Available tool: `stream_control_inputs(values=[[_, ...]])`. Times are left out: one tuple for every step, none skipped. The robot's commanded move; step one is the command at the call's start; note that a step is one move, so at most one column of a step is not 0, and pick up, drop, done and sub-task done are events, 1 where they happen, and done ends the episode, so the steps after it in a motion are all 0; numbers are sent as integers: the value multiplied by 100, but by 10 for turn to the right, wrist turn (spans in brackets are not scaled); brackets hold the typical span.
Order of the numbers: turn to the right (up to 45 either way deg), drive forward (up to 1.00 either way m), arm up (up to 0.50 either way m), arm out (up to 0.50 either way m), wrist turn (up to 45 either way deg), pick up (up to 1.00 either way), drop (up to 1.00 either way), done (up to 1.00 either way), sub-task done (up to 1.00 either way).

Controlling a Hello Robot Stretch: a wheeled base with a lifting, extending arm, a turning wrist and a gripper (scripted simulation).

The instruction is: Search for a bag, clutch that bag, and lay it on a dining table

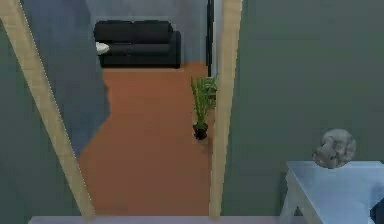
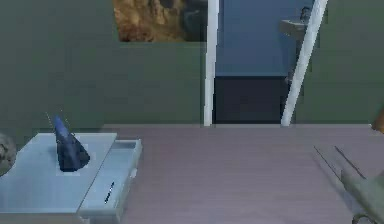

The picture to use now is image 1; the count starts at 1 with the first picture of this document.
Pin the black door edge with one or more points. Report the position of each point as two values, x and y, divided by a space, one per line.
210 36

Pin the grey round lumpy object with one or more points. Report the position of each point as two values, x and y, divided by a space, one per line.
335 148

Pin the black sofa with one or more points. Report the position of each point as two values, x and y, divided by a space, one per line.
138 43

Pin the white round table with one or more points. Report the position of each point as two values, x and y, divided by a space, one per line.
101 48

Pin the pale blue table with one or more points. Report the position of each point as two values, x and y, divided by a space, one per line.
336 193

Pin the dark blue object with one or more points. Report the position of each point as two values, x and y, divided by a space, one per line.
378 213

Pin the green house plant black pot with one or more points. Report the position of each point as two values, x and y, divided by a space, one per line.
202 100

